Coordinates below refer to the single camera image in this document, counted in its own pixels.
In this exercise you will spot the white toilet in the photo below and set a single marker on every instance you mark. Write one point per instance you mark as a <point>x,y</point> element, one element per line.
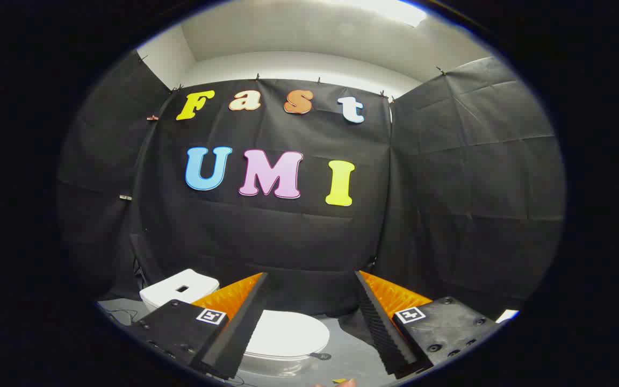
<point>162,294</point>

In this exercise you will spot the black backdrop cloth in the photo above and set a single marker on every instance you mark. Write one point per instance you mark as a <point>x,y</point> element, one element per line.
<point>299,236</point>

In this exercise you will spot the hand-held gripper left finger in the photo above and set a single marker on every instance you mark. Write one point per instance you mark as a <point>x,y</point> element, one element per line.
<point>237,336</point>

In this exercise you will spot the white toilet lid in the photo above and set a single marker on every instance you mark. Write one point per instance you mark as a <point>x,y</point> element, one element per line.
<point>293,333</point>

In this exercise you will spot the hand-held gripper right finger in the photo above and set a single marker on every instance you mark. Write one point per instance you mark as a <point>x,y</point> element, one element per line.
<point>382,333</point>

